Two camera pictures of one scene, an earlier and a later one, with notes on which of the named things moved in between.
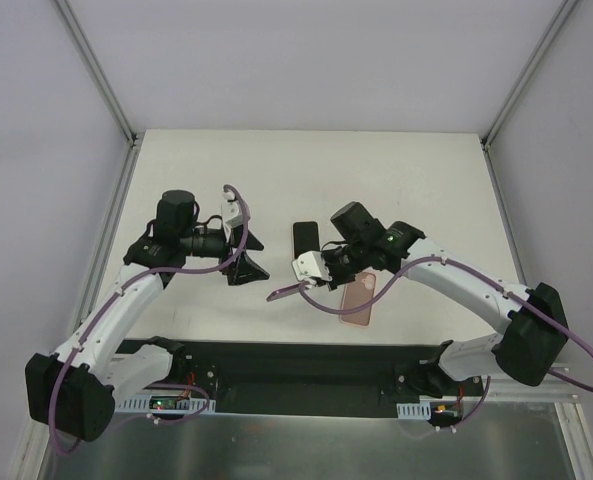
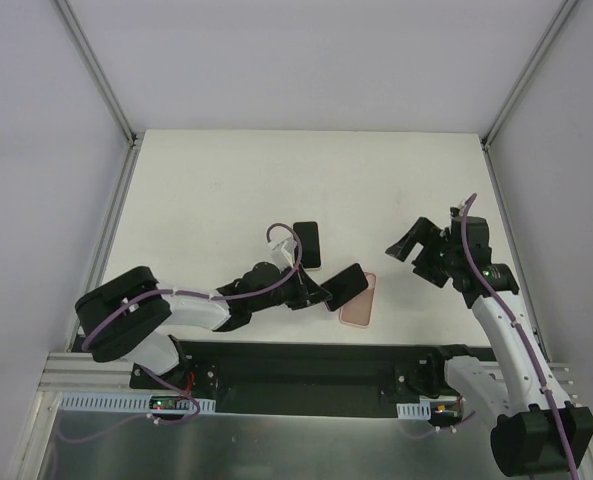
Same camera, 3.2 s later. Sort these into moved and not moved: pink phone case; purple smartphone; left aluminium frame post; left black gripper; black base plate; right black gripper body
Moved: left black gripper; right black gripper body; purple smartphone
Not moved: black base plate; left aluminium frame post; pink phone case
